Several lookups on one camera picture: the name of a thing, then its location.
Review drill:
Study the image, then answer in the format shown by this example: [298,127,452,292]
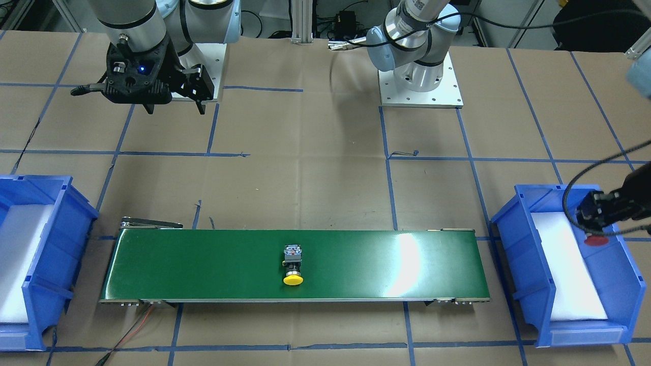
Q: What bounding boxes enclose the red black conveyor power wire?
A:
[97,304,156,366]

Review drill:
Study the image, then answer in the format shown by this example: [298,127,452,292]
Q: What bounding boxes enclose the yellow mushroom push button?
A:
[282,244,303,286]

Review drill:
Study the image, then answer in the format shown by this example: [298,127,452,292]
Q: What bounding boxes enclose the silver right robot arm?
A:
[71,1,241,114]

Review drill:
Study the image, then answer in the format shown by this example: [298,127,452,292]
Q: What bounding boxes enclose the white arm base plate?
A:
[177,43,226,105]
[377,52,464,109]

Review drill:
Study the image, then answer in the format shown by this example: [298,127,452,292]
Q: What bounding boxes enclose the blue plastic bin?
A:
[1,175,99,352]
[491,185,646,348]

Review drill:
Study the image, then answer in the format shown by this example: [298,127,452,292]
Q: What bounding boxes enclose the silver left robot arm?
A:
[346,1,649,239]

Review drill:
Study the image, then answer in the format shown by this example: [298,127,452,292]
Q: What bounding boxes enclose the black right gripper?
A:
[102,36,214,114]

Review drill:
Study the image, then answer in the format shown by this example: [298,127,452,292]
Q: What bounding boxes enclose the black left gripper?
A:
[577,163,650,231]

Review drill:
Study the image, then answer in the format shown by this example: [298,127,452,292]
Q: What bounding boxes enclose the aluminium frame post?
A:
[288,0,315,44]

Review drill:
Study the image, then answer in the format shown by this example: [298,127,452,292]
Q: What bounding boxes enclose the red mushroom push button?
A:
[584,233,609,247]

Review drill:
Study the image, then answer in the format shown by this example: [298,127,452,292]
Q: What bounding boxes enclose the green conveyor belt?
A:
[99,227,491,304]

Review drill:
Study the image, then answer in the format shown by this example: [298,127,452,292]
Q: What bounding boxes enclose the white foam pad bin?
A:
[531,211,608,321]
[1,204,54,324]

